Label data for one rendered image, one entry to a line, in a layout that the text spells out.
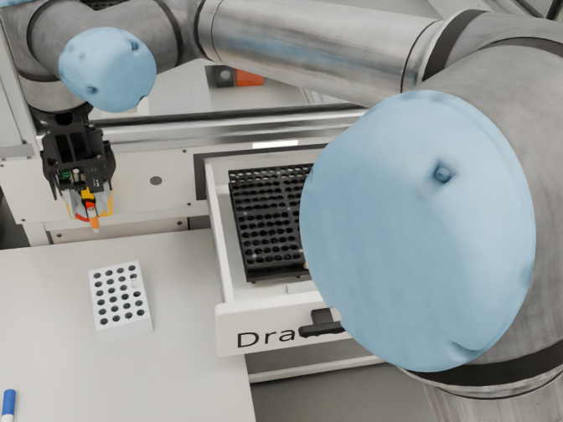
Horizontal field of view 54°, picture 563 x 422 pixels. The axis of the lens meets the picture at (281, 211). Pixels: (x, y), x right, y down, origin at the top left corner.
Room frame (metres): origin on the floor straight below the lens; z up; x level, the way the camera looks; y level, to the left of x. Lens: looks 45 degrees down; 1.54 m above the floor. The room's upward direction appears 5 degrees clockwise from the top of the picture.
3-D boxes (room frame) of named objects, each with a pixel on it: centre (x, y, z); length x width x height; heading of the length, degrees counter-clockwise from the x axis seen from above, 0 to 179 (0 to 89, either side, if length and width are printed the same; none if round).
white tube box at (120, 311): (0.53, 0.26, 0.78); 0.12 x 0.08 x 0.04; 22
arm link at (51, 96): (0.54, 0.27, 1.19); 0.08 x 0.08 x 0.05
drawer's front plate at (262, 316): (0.46, -0.06, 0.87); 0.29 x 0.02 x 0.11; 105
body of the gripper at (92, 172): (0.53, 0.27, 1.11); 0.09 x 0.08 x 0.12; 23
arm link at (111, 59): (0.48, 0.18, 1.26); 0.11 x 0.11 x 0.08; 48
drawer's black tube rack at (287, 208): (0.65, -0.01, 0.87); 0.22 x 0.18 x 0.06; 15
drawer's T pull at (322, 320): (0.43, -0.07, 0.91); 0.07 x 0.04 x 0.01; 105
